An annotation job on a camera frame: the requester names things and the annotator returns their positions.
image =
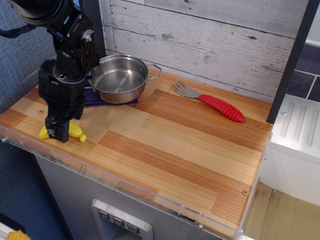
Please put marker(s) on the black vertical post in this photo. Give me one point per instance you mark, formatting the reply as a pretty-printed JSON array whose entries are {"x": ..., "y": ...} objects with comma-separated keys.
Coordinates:
[
  {"x": 92, "y": 9},
  {"x": 303, "y": 31}
]

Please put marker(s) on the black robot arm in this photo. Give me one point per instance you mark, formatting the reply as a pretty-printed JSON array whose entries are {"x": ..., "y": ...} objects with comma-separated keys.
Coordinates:
[{"x": 72, "y": 31}]

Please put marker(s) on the clear acrylic edge guard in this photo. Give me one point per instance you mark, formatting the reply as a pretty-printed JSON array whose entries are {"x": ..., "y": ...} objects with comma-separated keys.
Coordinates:
[{"x": 180, "y": 199}]

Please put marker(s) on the black right vertical post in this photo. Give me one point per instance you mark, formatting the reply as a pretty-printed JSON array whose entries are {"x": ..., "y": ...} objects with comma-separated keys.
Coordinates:
[{"x": 303, "y": 31}]

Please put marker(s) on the fork with red handle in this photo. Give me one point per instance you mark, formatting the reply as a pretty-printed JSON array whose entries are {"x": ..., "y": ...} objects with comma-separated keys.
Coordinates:
[{"x": 225, "y": 108}]

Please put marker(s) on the yellow toy banana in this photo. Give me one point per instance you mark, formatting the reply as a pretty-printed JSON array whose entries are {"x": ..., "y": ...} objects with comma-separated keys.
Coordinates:
[{"x": 74, "y": 131}]

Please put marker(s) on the silver dispenser panel with buttons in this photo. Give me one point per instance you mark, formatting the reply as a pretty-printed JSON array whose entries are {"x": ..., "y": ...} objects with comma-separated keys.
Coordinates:
[{"x": 116, "y": 224}]

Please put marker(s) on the black left vertical post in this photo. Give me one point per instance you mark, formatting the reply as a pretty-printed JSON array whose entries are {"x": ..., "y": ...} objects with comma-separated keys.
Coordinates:
[{"x": 92, "y": 9}]

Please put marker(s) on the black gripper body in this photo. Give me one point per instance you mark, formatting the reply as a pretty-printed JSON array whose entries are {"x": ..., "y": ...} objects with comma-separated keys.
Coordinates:
[{"x": 65, "y": 97}]

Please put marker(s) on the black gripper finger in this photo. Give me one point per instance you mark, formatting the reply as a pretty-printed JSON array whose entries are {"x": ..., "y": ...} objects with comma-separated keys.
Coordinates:
[
  {"x": 51, "y": 129},
  {"x": 62, "y": 131}
]

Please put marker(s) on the white ridged appliance top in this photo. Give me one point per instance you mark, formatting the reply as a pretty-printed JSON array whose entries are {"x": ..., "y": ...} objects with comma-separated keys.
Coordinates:
[{"x": 297, "y": 126}]

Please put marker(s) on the yellow object at corner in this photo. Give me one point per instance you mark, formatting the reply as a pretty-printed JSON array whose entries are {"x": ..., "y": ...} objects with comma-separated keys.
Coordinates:
[{"x": 17, "y": 235}]

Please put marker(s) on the stainless steel pot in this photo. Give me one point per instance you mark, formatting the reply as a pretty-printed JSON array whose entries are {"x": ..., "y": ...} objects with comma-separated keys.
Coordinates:
[{"x": 120, "y": 79}]

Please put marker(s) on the purple cloth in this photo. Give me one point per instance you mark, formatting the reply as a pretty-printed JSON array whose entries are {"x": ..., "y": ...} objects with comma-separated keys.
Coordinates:
[{"x": 92, "y": 100}]

